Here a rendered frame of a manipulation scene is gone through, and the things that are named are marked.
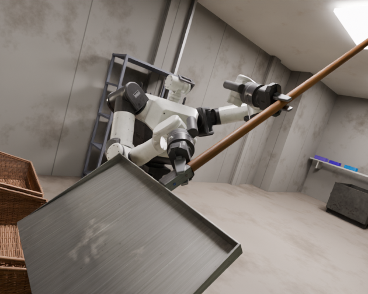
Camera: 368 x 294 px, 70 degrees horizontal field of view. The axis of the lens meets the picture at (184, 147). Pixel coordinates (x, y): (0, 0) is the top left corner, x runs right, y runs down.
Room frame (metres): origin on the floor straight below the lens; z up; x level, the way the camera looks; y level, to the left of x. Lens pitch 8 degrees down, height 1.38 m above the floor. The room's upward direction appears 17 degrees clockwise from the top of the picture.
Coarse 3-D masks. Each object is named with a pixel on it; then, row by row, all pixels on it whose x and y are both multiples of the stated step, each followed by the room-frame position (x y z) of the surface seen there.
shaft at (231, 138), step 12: (360, 48) 1.17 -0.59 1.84; (336, 60) 1.09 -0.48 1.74; (324, 72) 1.03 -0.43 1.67; (312, 84) 0.99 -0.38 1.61; (276, 108) 0.89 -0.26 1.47; (252, 120) 0.84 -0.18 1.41; (264, 120) 0.86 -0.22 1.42; (240, 132) 0.80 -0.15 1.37; (216, 144) 0.76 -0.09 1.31; (228, 144) 0.77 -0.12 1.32; (204, 156) 0.73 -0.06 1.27; (192, 168) 0.70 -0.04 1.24
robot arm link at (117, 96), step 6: (120, 90) 1.10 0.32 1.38; (114, 96) 1.12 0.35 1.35; (120, 96) 1.09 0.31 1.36; (114, 102) 1.12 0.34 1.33; (120, 102) 1.08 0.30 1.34; (126, 102) 1.08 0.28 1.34; (114, 108) 1.08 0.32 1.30; (120, 108) 1.06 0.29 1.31; (126, 108) 1.07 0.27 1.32; (132, 108) 1.09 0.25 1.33
